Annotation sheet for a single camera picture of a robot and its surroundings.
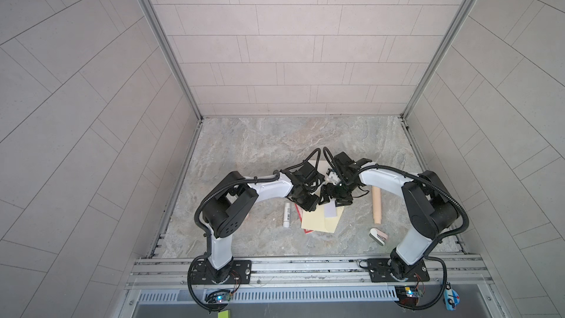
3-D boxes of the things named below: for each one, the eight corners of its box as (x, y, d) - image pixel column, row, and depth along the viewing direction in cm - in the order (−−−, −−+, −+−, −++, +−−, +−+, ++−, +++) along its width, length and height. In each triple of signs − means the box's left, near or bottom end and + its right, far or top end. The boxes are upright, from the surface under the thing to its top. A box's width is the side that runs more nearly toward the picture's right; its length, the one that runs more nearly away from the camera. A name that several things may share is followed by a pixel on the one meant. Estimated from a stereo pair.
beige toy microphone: (373, 223, 83) (375, 221, 81) (372, 188, 92) (374, 185, 90) (380, 225, 83) (382, 222, 81) (378, 189, 92) (380, 186, 90)
